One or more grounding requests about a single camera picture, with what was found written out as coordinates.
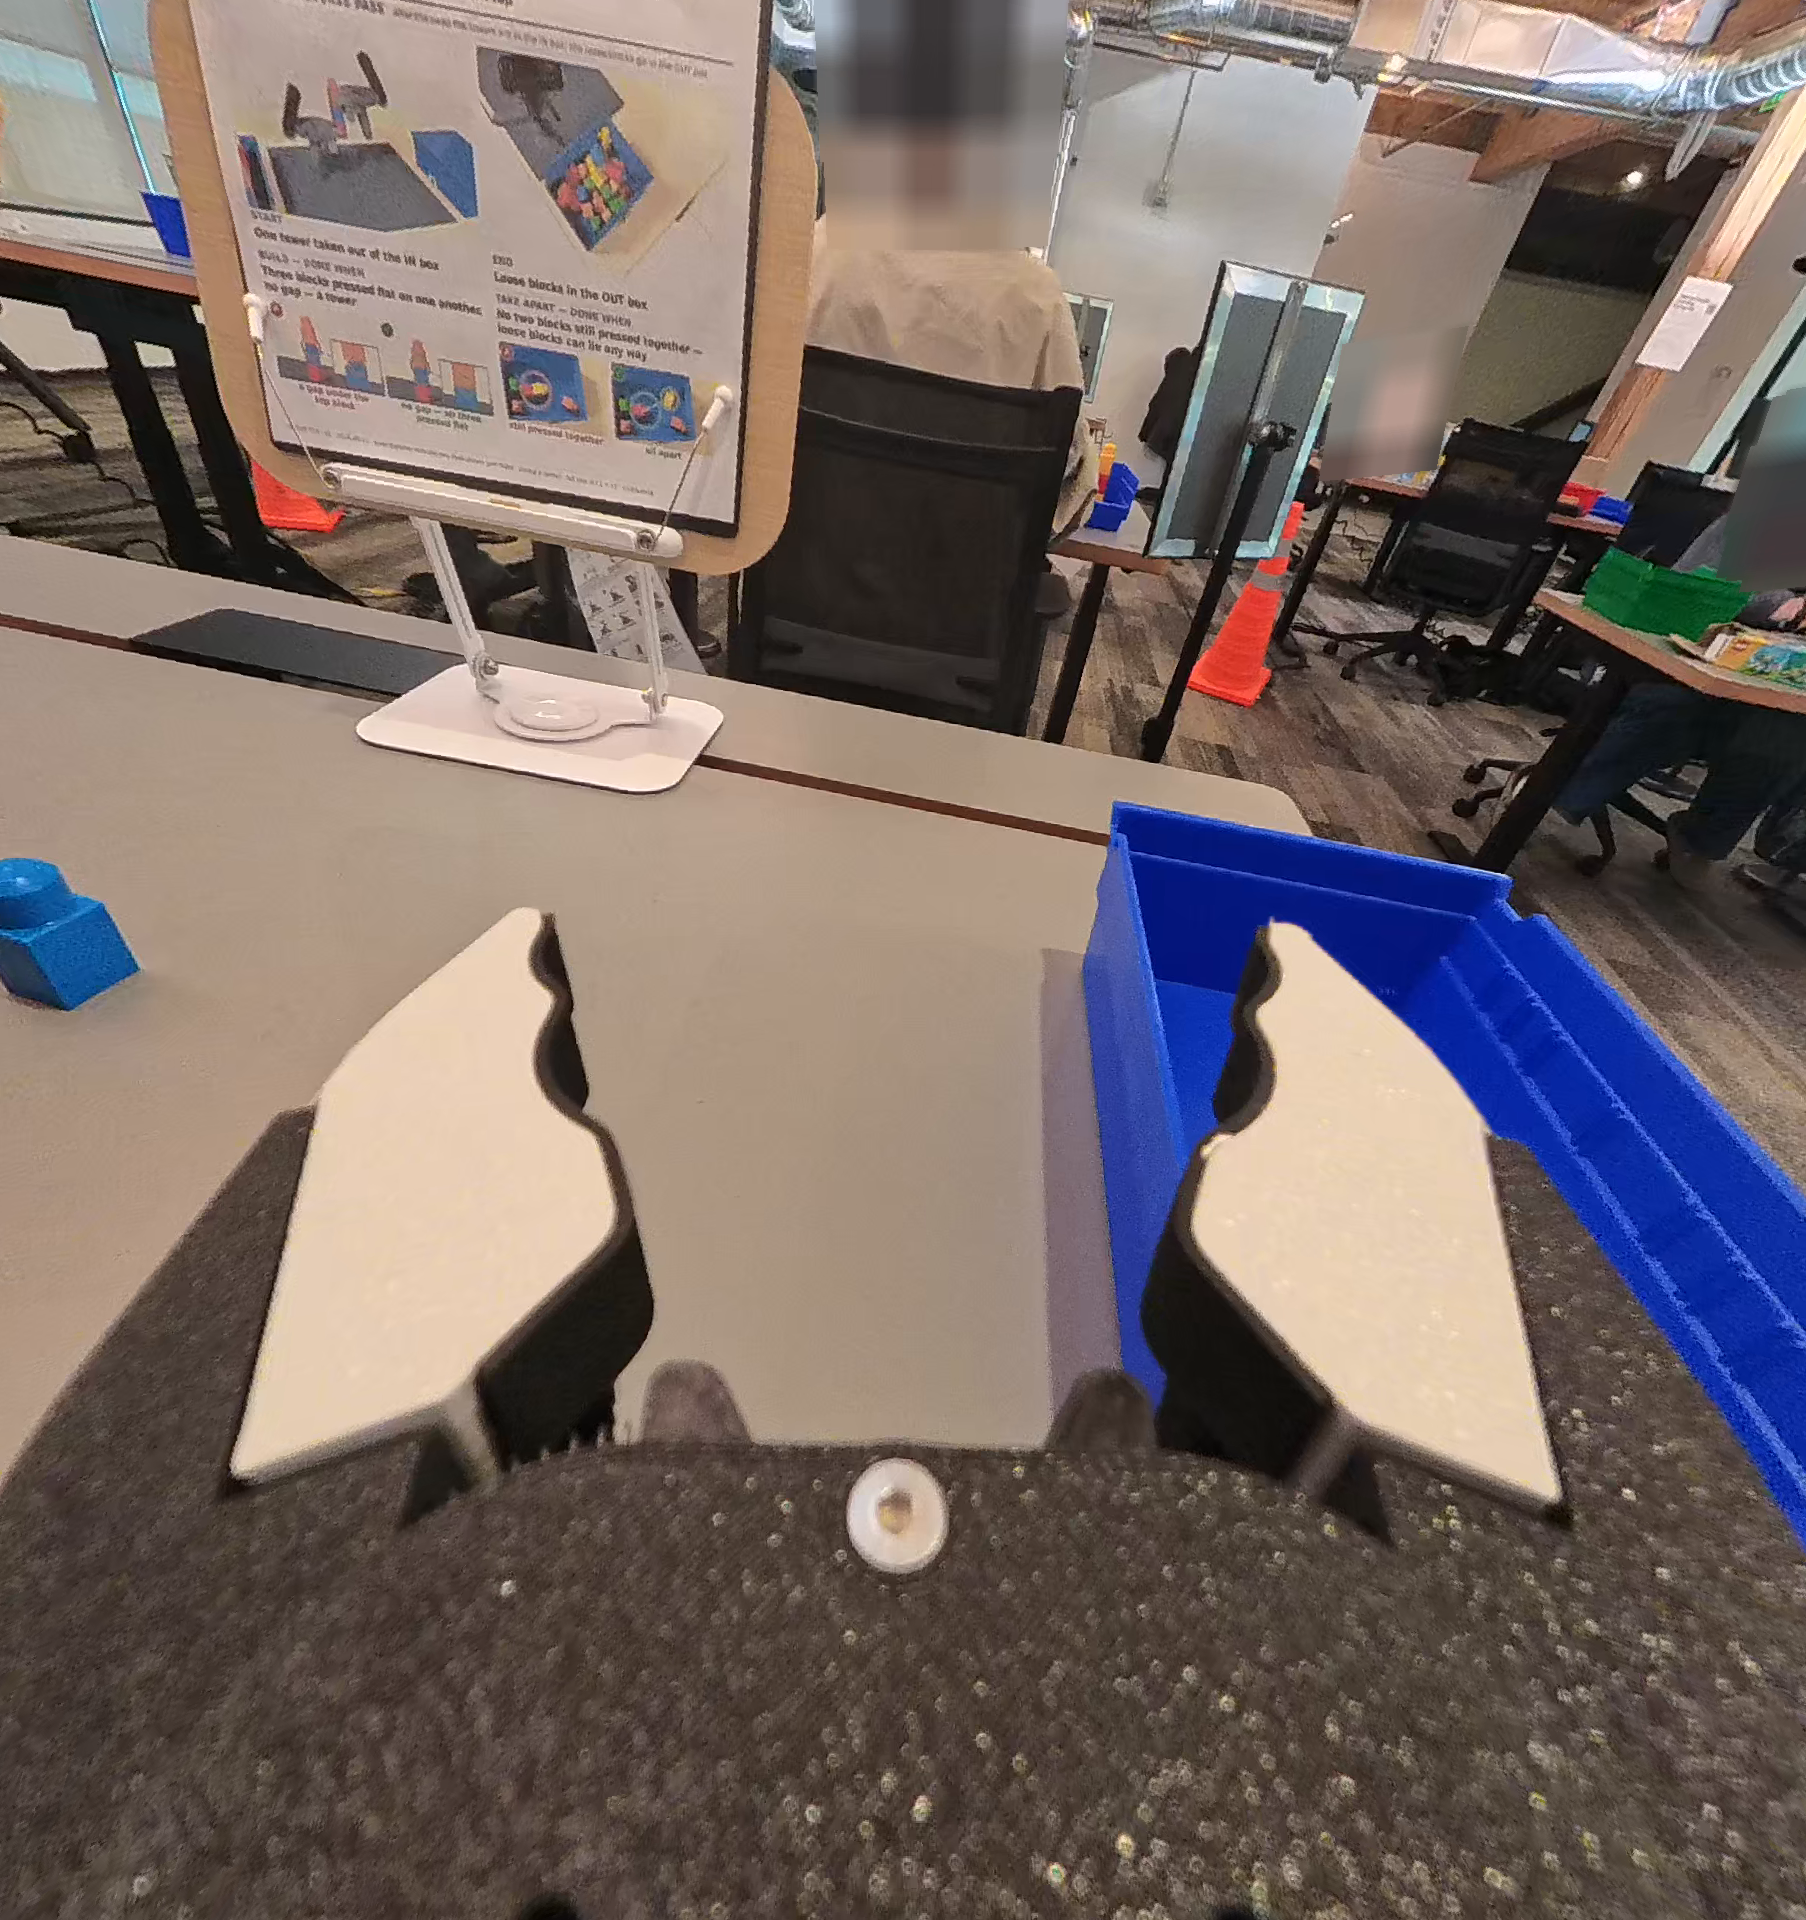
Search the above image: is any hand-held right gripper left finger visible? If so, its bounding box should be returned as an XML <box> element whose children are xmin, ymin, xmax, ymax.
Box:
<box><xmin>225</xmin><ymin>905</ymin><xmax>655</xmax><ymax>1494</ymax></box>

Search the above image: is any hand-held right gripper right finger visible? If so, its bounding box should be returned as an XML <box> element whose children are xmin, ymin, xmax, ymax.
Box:
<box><xmin>1143</xmin><ymin>918</ymin><xmax>1569</xmax><ymax>1514</ymax></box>

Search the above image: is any blue plastic bin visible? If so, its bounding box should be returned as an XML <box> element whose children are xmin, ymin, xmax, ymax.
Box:
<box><xmin>1080</xmin><ymin>800</ymin><xmax>1806</xmax><ymax>1596</ymax></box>

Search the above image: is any blue toy block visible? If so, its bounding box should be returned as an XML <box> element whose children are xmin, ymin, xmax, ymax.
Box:
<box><xmin>0</xmin><ymin>857</ymin><xmax>142</xmax><ymax>1011</ymax></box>

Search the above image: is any white and wood document stand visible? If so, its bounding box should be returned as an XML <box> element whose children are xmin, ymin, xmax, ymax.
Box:
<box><xmin>148</xmin><ymin>0</ymin><xmax>819</xmax><ymax>798</ymax></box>

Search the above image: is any orange traffic cone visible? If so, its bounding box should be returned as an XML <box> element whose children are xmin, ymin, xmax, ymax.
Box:
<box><xmin>247</xmin><ymin>453</ymin><xmax>351</xmax><ymax>538</ymax></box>
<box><xmin>1188</xmin><ymin>501</ymin><xmax>1302</xmax><ymax>708</ymax></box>

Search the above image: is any printed paper leaflet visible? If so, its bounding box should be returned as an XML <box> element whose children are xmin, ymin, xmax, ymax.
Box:
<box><xmin>563</xmin><ymin>542</ymin><xmax>703</xmax><ymax>672</ymax></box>

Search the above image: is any wooden top desk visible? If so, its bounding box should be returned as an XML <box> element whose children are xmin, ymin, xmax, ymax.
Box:
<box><xmin>0</xmin><ymin>224</ymin><xmax>320</xmax><ymax>601</ymax></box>
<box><xmin>1443</xmin><ymin>584</ymin><xmax>1806</xmax><ymax>879</ymax></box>

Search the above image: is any black tripod stand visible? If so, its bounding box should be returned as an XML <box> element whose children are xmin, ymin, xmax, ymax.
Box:
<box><xmin>1139</xmin><ymin>420</ymin><xmax>1302</xmax><ymax>767</ymax></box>

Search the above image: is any stack of green bins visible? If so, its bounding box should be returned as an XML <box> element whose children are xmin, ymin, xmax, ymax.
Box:
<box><xmin>1583</xmin><ymin>546</ymin><xmax>1755</xmax><ymax>643</ymax></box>

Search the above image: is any colourful toy box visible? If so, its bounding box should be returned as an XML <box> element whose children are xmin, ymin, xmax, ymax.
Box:
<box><xmin>1694</xmin><ymin>623</ymin><xmax>1806</xmax><ymax>708</ymax></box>

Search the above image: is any wood edged side desk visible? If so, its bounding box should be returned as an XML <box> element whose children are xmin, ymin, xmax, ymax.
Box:
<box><xmin>1050</xmin><ymin>509</ymin><xmax>1199</xmax><ymax>743</ymax></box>

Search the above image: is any black mesh office chair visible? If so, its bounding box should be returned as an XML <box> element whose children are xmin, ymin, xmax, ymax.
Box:
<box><xmin>726</xmin><ymin>344</ymin><xmax>1088</xmax><ymax>740</ymax></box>

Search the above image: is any framed panel with teal edge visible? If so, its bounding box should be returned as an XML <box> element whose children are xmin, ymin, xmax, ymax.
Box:
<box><xmin>1146</xmin><ymin>257</ymin><xmax>1371</xmax><ymax>565</ymax></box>

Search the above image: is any printed instruction sheet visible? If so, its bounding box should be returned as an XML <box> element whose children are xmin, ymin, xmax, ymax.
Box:
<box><xmin>187</xmin><ymin>0</ymin><xmax>775</xmax><ymax>542</ymax></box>

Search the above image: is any white paper sign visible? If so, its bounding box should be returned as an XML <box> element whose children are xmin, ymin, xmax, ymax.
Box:
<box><xmin>1639</xmin><ymin>276</ymin><xmax>1740</xmax><ymax>372</ymax></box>

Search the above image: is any black desk cable cover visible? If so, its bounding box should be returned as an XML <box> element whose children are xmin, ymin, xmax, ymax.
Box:
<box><xmin>132</xmin><ymin>605</ymin><xmax>462</xmax><ymax>702</ymax></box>

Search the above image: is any silver ceiling duct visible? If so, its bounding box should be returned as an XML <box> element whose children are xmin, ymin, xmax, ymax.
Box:
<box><xmin>1143</xmin><ymin>0</ymin><xmax>1806</xmax><ymax>130</ymax></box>

